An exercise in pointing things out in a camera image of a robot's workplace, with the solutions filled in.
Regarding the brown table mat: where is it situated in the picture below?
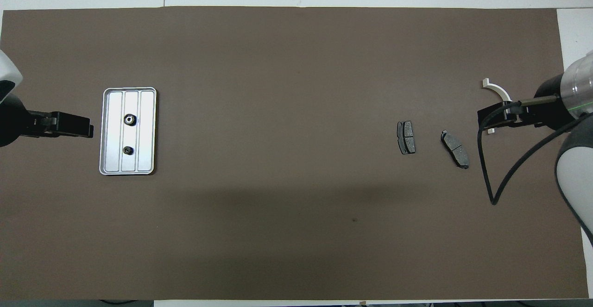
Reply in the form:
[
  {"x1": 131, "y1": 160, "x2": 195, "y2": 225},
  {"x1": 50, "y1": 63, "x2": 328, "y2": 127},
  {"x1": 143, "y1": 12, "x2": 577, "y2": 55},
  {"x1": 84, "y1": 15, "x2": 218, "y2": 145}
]
[{"x1": 0, "y1": 6, "x2": 589, "y2": 301}]

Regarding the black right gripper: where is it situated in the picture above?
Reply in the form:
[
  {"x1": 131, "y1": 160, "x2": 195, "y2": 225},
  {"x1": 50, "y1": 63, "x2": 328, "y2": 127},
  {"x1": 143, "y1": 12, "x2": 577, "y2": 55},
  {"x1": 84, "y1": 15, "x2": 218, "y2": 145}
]
[{"x1": 478, "y1": 101, "x2": 538, "y2": 130}]

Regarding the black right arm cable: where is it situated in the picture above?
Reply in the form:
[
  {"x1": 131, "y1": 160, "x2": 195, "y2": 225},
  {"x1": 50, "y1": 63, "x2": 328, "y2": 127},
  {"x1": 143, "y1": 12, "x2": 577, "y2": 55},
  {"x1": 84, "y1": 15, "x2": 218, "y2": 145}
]
[{"x1": 477, "y1": 96, "x2": 580, "y2": 206}]

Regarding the white curved plastic bracket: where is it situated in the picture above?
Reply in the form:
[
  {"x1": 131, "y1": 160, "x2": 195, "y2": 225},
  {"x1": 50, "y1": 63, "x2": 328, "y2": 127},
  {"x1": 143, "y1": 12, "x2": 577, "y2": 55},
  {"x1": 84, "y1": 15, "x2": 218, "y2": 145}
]
[{"x1": 481, "y1": 78, "x2": 513, "y2": 134}]

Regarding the rectangular dark brake pad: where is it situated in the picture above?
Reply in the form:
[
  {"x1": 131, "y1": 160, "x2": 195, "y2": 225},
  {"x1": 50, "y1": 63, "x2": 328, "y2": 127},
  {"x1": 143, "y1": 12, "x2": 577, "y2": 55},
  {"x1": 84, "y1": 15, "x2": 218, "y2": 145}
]
[{"x1": 397, "y1": 120, "x2": 416, "y2": 155}]

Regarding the silver metal tray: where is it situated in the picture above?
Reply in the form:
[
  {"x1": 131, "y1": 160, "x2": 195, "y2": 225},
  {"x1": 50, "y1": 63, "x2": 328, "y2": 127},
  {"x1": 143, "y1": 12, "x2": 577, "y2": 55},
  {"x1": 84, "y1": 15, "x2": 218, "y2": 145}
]
[{"x1": 99, "y1": 87, "x2": 158, "y2": 176}]

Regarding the long curved dark brake pad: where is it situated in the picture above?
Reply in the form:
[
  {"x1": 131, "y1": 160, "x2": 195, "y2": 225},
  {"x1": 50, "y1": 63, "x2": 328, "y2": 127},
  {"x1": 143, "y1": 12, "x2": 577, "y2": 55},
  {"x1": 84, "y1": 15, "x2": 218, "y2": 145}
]
[{"x1": 440, "y1": 130, "x2": 470, "y2": 170}]

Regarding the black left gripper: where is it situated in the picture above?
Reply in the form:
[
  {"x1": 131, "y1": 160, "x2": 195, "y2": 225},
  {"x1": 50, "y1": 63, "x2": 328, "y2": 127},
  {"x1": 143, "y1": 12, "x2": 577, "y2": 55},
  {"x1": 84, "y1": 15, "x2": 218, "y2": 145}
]
[{"x1": 26, "y1": 110, "x2": 95, "y2": 138}]

